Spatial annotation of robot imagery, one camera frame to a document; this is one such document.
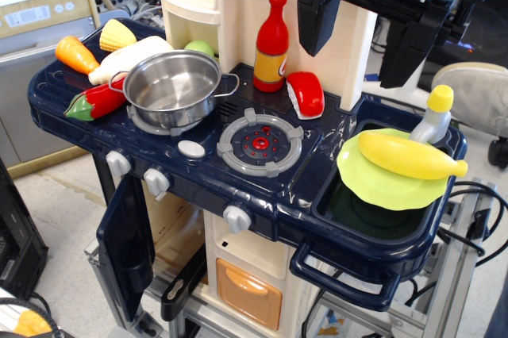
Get yellow toy banana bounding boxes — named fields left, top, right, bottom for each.
left=358, top=131, right=468, bottom=180

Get stainless steel toy pot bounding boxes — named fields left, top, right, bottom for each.
left=123, top=49, right=241, bottom=118

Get grey burner under pot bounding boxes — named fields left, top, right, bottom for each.
left=126, top=105, right=204, bottom=136

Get red and white toy sushi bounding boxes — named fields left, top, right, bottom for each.
left=287, top=71, right=325, bottom=120

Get red toy ketchup bottle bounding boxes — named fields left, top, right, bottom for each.
left=253, top=0, right=289, bottom=93

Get grey yellow toy faucet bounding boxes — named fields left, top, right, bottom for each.
left=410, top=85, right=454, bottom=144

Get grey office chair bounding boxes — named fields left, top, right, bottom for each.
left=431, top=62, right=507, bottom=170

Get light green toy plate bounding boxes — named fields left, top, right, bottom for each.
left=336, top=136, right=448, bottom=211

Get grey toy stove burner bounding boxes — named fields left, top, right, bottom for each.
left=216, top=108, right=304, bottom=178

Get navy toy kitchen counter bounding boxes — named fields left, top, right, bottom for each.
left=26, top=17, right=468, bottom=275

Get green toy apple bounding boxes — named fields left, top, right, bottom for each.
left=184, top=40, right=215, bottom=58

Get grey oval button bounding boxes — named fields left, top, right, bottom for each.
left=177, top=140, right=206, bottom=159

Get right grey stove knob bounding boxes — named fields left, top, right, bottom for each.
left=222, top=205, right=252, bottom=235

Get grey stove knob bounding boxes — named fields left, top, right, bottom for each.
left=144, top=168, right=170, bottom=202
left=106, top=151, right=131, bottom=178
left=222, top=205, right=252, bottom=235

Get white toy radish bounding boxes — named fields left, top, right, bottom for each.
left=88, top=36, right=174, bottom=85

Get yellow toy corn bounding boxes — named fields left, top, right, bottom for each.
left=99, top=19, right=137, bottom=52

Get middle grey stove knob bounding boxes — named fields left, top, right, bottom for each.
left=144, top=168, right=170, bottom=202

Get cream toy kitchen tower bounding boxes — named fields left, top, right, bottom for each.
left=162, top=0, right=376, bottom=337

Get left grey stove knob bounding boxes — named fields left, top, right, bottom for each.
left=106, top=151, right=131, bottom=178

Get red toy chili pepper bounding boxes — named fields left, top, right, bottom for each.
left=64, top=79, right=126, bottom=121

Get orange toy drawer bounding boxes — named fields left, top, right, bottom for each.
left=216, top=259, right=283, bottom=331

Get orange toy carrot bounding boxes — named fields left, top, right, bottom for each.
left=55, top=36, right=99, bottom=75

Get white sink unit background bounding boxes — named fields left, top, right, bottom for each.
left=1, top=0, right=101, bottom=167

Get navy open oven door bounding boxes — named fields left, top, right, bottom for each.
left=96, top=175, right=155, bottom=322

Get black box at left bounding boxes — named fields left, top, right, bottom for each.
left=1, top=165, right=48, bottom=300

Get orange toy bottom left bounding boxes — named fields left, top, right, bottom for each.
left=13, top=310, right=52, bottom=337

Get black cables at right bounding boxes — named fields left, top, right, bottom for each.
left=404, top=181, right=508, bottom=307

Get navy towel rail handle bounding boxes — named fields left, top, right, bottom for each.
left=289, top=241, right=402, bottom=313

